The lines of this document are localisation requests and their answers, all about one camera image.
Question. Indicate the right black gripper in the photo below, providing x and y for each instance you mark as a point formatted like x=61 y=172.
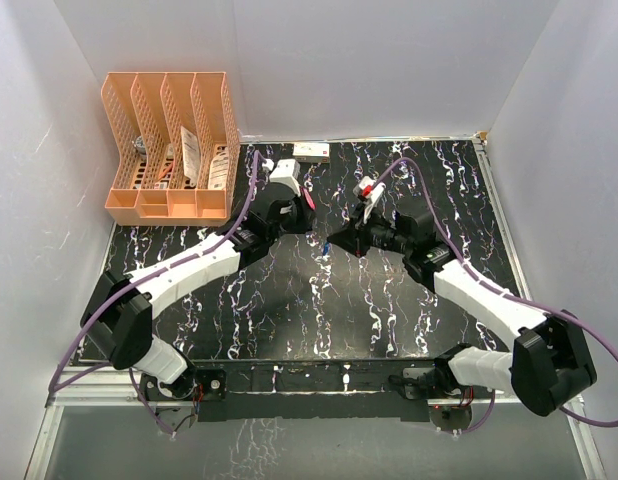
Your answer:
x=349 y=239

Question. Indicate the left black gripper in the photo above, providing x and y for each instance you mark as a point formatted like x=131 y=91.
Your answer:
x=306 y=217

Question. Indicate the red strap keychain with ring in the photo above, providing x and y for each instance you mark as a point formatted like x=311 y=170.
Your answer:
x=308 y=199

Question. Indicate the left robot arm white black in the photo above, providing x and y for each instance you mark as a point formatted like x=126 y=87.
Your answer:
x=120 y=314

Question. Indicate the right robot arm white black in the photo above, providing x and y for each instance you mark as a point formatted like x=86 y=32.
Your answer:
x=547 y=361

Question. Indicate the small white red box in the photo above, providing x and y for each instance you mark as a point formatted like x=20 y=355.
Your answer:
x=311 y=152

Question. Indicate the white labelled packet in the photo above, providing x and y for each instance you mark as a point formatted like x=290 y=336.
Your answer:
x=219 y=170

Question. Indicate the orange plastic file organizer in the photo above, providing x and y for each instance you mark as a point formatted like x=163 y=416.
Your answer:
x=150 y=189

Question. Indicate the white paper packet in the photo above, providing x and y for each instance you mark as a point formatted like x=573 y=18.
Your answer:
x=191 y=155

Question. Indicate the round metal object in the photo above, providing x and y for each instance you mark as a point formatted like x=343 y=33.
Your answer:
x=139 y=145

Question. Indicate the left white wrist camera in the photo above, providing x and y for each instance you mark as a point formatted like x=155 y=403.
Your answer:
x=286 y=172

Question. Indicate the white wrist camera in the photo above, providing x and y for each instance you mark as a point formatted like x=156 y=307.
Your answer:
x=286 y=172
x=369 y=192

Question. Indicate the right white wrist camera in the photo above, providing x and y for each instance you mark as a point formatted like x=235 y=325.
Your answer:
x=369 y=192

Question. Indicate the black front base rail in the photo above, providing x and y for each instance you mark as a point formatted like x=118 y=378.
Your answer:
x=312 y=389

